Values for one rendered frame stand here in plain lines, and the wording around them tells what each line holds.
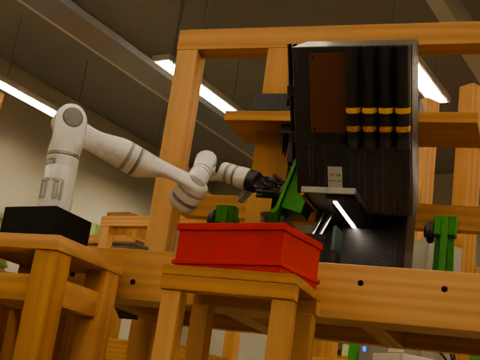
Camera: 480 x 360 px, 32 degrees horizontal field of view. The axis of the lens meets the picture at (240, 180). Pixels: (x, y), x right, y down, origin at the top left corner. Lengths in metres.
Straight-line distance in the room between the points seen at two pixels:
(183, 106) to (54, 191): 1.04
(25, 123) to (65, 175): 9.32
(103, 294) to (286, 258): 0.61
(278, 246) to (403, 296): 0.42
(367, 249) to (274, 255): 0.76
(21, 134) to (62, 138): 9.22
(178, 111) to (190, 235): 1.24
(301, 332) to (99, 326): 0.58
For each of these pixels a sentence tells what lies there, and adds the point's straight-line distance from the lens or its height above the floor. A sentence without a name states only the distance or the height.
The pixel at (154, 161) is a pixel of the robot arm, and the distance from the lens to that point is 2.50.
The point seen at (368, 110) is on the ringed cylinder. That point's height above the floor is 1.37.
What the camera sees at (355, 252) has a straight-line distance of 2.68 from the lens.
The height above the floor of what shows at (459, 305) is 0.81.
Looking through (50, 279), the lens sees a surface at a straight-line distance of 2.17.
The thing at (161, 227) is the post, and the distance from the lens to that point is 3.15.
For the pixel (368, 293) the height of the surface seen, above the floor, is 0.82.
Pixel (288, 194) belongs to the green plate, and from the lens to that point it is 2.62.
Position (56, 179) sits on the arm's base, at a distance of 2.39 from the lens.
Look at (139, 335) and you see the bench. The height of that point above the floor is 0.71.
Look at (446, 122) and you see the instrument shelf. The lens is 2.87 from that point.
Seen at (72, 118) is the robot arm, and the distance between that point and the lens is 2.45.
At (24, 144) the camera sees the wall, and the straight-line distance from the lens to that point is 11.67.
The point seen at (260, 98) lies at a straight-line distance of 3.10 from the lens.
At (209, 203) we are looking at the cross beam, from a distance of 3.20.
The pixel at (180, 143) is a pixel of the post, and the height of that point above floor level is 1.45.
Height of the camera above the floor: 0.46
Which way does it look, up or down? 16 degrees up
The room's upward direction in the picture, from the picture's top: 8 degrees clockwise
